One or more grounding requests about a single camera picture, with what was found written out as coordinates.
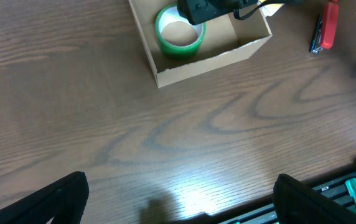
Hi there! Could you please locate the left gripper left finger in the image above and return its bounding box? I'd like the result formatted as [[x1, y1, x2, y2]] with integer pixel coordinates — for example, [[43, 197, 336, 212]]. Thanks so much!
[[0, 171, 89, 224]]

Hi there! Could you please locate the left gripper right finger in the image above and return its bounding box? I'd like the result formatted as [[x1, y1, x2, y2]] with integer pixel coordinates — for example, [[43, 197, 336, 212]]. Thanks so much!
[[273, 174, 356, 224]]

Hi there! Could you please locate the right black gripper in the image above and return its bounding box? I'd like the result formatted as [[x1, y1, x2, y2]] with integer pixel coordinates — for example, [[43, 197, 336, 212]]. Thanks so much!
[[177, 0, 258, 25]]

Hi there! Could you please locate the green tape roll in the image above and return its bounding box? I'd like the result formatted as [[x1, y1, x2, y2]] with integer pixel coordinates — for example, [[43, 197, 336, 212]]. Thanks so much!
[[155, 4, 206, 60]]

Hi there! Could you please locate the brown cardboard box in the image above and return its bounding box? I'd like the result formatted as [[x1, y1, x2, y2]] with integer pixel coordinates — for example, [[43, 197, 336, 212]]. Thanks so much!
[[129, 0, 272, 88]]

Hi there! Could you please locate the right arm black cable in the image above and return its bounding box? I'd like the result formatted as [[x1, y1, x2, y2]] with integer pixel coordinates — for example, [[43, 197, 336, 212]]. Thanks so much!
[[233, 0, 306, 21]]

